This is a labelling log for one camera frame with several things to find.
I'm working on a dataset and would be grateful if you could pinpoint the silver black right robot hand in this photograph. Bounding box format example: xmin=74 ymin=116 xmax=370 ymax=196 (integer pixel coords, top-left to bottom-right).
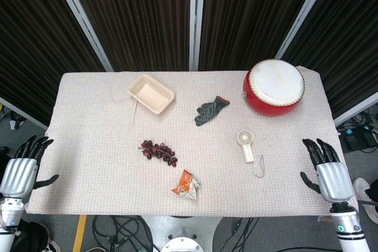
xmin=299 ymin=138 xmax=355 ymax=204

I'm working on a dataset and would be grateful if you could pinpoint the white handheld fan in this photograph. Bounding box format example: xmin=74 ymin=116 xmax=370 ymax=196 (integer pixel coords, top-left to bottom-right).
xmin=236 ymin=129 xmax=255 ymax=163

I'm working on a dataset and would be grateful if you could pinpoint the crumpled orange snack wrapper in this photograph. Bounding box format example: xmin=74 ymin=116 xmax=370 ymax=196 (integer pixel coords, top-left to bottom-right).
xmin=171 ymin=169 xmax=204 ymax=202

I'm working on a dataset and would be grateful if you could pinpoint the bunch of dark red grapes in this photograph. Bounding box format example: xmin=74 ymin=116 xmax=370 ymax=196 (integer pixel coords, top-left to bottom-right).
xmin=140 ymin=139 xmax=179 ymax=167

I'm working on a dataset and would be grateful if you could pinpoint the black and white sneaker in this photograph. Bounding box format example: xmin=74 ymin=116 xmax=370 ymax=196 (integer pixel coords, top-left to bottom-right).
xmin=44 ymin=225 xmax=61 ymax=252

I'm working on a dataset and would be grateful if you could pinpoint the yellow floor tape strip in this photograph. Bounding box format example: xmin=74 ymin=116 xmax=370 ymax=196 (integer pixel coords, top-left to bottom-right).
xmin=72 ymin=215 xmax=88 ymax=252

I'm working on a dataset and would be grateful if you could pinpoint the black grey striped glove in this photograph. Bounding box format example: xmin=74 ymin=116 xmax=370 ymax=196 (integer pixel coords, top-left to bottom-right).
xmin=194 ymin=95 xmax=231 ymax=127

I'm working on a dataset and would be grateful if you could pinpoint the beige waffle-weave tablecloth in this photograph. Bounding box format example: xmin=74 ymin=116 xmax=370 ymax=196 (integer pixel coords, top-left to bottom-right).
xmin=25 ymin=64 xmax=360 ymax=219

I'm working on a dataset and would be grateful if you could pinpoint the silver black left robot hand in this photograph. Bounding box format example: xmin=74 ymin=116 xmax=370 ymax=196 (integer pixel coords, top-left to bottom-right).
xmin=0 ymin=135 xmax=60 ymax=199

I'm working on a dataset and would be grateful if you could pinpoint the black floor cable bundle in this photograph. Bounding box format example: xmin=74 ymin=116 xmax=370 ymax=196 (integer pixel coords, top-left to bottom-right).
xmin=218 ymin=217 xmax=260 ymax=252
xmin=93 ymin=215 xmax=154 ymax=252

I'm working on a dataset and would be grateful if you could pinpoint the grey aluminium partition rail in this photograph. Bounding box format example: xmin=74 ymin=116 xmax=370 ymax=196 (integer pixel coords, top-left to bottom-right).
xmin=0 ymin=96 xmax=50 ymax=130
xmin=333 ymin=91 xmax=378 ymax=126

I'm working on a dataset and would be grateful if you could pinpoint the grey aluminium partition post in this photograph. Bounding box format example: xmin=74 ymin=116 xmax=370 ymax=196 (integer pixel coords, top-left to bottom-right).
xmin=188 ymin=0 xmax=207 ymax=72
xmin=48 ymin=0 xmax=115 ymax=72
xmin=275 ymin=0 xmax=337 ymax=60

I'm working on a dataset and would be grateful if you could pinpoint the beige plastic food container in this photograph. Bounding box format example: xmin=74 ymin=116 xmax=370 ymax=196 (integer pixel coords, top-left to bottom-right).
xmin=127 ymin=74 xmax=176 ymax=116

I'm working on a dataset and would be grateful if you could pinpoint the red drum with white skin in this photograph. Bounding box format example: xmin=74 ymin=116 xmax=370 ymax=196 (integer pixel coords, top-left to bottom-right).
xmin=242 ymin=58 xmax=307 ymax=116

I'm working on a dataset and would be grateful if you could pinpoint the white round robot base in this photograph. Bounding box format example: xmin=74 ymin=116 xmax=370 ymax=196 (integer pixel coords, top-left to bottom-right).
xmin=152 ymin=215 xmax=221 ymax=252

